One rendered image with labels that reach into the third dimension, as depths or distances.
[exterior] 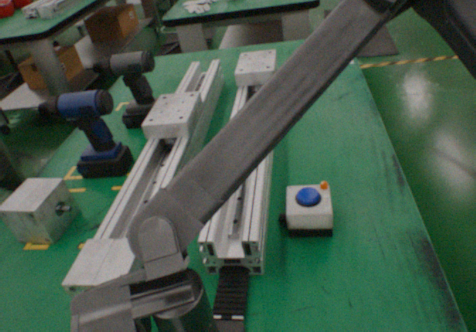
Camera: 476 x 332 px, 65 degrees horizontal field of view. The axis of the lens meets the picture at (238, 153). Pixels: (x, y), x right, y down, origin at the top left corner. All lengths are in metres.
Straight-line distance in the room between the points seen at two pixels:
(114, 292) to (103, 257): 0.25
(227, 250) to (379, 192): 0.33
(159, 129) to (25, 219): 0.33
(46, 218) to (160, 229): 0.52
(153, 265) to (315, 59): 0.27
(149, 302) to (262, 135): 0.20
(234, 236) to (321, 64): 0.35
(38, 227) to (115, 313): 0.49
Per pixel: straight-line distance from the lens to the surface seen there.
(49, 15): 3.16
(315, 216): 0.68
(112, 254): 0.65
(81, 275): 0.65
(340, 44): 0.45
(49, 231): 0.87
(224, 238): 0.67
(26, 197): 0.88
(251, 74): 1.06
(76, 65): 3.71
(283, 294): 0.64
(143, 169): 0.83
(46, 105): 0.97
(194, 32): 2.42
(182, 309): 0.38
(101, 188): 0.97
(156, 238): 0.36
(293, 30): 2.35
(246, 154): 0.39
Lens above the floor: 1.31
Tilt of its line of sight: 34 degrees down
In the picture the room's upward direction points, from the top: 11 degrees counter-clockwise
